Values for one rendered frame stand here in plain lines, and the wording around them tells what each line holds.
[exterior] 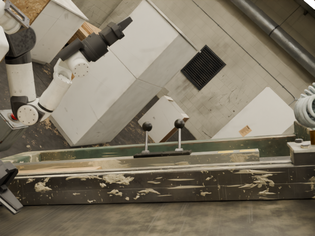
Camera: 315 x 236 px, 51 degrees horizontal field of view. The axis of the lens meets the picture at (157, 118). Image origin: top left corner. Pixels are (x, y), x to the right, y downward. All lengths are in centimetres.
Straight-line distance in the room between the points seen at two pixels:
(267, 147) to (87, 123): 265
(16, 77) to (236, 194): 89
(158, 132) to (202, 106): 330
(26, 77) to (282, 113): 381
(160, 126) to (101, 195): 538
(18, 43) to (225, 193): 86
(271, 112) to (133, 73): 203
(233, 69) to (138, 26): 591
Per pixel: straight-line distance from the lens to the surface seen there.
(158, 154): 114
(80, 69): 122
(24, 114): 131
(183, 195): 76
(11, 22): 108
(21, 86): 131
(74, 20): 495
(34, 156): 159
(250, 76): 918
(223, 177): 74
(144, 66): 348
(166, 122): 613
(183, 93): 942
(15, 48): 126
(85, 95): 375
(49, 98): 129
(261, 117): 466
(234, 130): 469
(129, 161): 117
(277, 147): 135
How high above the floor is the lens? 173
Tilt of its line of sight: 13 degrees down
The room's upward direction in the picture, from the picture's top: 45 degrees clockwise
